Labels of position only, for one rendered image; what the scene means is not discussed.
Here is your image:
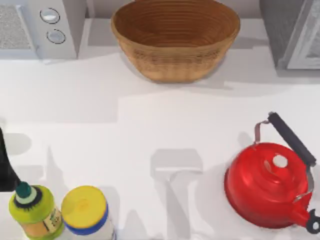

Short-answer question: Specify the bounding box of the brown woven basket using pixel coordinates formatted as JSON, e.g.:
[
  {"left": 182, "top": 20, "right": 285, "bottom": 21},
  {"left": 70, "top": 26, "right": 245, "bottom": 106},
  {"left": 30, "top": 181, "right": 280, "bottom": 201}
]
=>
[{"left": 110, "top": 0, "right": 241, "bottom": 83}]

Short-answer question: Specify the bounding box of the white jar with yellow lid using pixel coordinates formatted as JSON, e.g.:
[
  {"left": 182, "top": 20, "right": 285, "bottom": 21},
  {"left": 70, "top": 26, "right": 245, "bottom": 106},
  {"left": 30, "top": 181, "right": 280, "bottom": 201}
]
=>
[{"left": 60, "top": 185, "right": 117, "bottom": 240}]

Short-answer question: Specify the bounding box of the round microwave knob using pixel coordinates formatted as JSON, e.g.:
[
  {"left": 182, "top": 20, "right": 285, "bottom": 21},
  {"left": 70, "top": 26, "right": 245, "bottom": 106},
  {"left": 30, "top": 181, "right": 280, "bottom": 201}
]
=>
[
  {"left": 46, "top": 28, "right": 67, "bottom": 45},
  {"left": 39, "top": 7, "right": 61, "bottom": 25}
]

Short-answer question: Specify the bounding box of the pale microwave oven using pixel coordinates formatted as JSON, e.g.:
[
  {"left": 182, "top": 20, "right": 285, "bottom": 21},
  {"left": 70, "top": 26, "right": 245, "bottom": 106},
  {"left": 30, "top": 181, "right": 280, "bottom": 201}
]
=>
[{"left": 0, "top": 0, "right": 88, "bottom": 60}]

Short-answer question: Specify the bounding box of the green bottle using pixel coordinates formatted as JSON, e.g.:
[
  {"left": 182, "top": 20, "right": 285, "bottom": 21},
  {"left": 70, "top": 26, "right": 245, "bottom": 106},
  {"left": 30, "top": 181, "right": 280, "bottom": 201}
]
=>
[{"left": 8, "top": 181, "right": 65, "bottom": 240}]

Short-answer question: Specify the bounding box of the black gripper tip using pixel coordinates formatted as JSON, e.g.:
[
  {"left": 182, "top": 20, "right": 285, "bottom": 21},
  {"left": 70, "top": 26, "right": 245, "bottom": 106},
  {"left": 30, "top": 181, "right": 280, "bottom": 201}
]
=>
[{"left": 0, "top": 126, "right": 23, "bottom": 193}]

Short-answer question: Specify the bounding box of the red kettle with black handle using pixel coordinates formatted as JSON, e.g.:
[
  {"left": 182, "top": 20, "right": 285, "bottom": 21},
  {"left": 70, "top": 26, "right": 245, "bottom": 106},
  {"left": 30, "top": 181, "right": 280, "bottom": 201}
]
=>
[{"left": 223, "top": 111, "right": 320, "bottom": 235}]

